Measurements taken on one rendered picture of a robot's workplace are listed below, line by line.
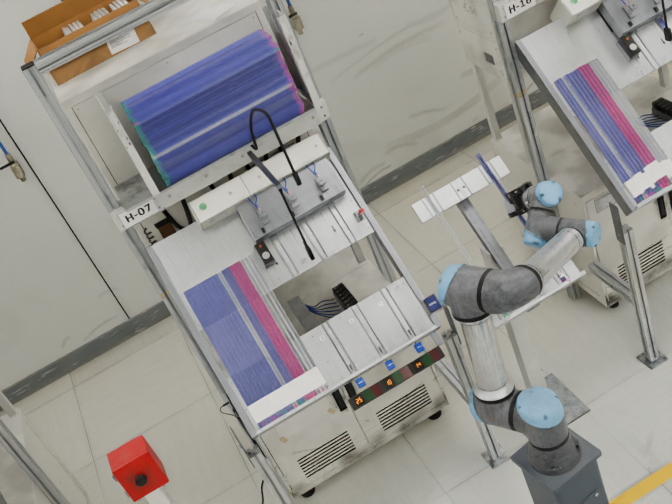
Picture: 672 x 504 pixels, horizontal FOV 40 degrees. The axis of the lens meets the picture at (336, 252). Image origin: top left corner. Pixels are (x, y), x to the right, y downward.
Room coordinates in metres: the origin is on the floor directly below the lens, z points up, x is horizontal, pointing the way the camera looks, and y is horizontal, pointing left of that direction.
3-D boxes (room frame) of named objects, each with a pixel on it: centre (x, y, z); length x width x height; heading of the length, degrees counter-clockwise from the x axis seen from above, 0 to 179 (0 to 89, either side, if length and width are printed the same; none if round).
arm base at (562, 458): (1.76, -0.33, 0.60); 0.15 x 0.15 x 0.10
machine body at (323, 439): (2.84, 0.24, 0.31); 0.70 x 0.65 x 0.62; 100
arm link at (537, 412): (1.76, -0.33, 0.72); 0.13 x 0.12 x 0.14; 41
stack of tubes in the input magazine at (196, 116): (2.73, 0.16, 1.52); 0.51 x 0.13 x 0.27; 100
